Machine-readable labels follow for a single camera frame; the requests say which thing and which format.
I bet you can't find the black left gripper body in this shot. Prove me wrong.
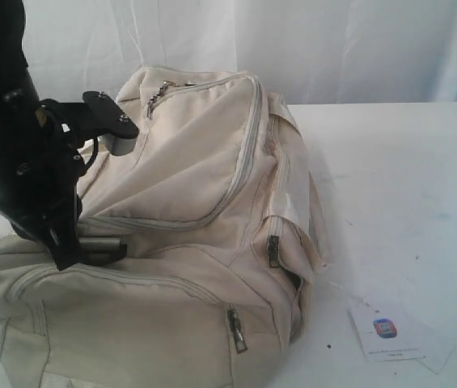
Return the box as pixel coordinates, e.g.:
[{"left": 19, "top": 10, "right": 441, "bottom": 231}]
[{"left": 0, "top": 91, "right": 138, "bottom": 247}]

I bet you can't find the cream fabric duffel bag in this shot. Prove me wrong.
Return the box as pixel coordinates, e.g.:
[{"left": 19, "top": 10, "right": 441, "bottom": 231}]
[{"left": 0, "top": 66, "right": 327, "bottom": 387}]

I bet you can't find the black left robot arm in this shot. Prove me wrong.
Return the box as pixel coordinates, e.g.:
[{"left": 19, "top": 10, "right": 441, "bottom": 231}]
[{"left": 0, "top": 1, "right": 139, "bottom": 270}]

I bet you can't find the white paper card with logo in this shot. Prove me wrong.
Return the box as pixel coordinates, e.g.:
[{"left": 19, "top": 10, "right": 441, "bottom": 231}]
[{"left": 349, "top": 298, "right": 455, "bottom": 374}]

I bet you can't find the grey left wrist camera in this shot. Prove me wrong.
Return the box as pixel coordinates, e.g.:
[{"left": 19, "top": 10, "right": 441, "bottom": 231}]
[{"left": 101, "top": 134, "right": 137, "bottom": 157}]

